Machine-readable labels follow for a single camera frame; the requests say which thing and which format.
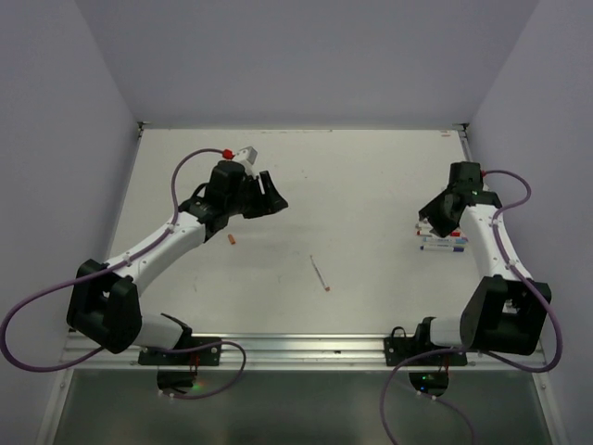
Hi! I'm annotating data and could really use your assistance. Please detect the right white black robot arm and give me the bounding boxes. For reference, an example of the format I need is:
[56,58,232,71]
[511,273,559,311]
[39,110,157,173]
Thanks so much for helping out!
[412,161,551,364]

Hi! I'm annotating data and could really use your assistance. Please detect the right controller box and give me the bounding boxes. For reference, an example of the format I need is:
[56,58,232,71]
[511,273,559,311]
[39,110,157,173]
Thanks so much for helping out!
[409,372,449,398]

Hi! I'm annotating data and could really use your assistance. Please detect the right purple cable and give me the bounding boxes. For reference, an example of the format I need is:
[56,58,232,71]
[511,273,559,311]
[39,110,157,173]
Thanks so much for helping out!
[378,169,559,445]

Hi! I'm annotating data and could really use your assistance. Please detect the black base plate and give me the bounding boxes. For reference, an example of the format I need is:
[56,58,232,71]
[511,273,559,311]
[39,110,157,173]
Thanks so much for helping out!
[383,324,468,367]
[138,337,221,367]

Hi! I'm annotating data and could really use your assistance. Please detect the orange marker pen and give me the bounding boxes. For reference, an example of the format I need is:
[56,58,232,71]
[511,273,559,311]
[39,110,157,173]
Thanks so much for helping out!
[309,255,331,292]

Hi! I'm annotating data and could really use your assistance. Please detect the left controller box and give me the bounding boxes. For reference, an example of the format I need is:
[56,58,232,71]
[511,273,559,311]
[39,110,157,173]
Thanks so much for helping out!
[157,371,204,400]

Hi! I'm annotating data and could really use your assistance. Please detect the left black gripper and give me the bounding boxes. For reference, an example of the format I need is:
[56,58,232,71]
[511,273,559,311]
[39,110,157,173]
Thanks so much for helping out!
[226,171,287,219]

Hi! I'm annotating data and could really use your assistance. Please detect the controller box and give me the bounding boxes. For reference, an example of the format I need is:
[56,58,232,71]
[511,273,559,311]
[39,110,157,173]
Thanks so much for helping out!
[157,371,204,400]
[409,372,449,398]

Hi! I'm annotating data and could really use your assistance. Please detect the aluminium mounting rail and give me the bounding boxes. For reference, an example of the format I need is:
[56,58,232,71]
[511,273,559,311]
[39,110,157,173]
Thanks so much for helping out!
[60,333,546,371]

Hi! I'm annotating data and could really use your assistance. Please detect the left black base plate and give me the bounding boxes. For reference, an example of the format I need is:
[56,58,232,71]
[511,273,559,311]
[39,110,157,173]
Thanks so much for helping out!
[138,337,221,367]

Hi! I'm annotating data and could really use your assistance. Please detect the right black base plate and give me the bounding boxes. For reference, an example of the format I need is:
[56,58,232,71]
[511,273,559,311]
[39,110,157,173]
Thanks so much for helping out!
[383,324,468,367]

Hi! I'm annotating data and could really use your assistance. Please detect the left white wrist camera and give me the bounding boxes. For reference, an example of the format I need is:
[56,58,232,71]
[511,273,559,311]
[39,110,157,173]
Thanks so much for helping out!
[233,146,258,178]

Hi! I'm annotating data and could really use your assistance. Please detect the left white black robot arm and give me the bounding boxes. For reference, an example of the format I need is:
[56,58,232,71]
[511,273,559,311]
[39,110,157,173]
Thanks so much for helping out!
[66,160,288,364]

